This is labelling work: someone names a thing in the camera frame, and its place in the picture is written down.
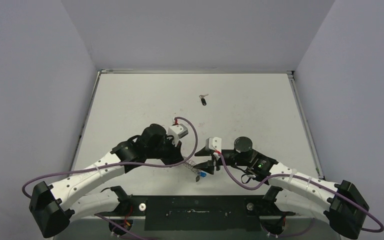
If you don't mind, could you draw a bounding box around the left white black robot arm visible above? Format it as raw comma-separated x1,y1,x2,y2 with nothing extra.
29,123,189,238

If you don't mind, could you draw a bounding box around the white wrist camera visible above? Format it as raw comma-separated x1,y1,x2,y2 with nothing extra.
167,124,189,147
205,137,222,159

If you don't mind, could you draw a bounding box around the metal keyring chain loop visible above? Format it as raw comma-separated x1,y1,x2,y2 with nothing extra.
182,156,202,183

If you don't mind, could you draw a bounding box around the key with black tag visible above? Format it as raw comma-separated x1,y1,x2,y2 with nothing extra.
199,94,208,106

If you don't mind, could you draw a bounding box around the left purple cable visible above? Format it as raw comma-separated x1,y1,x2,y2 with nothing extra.
21,116,200,240

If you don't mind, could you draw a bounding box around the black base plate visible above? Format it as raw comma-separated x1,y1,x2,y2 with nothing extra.
102,195,294,232

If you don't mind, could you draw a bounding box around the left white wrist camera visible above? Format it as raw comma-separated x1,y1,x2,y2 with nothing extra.
167,124,189,147

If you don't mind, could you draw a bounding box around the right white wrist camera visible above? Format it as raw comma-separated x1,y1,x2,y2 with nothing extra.
205,137,222,159

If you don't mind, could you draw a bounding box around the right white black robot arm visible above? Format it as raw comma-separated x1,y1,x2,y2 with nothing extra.
194,136,369,240

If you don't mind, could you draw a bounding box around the aluminium frame rail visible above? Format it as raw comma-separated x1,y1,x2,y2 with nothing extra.
48,195,348,220

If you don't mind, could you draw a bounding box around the key with blue tag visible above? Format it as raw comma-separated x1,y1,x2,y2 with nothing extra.
199,171,207,177

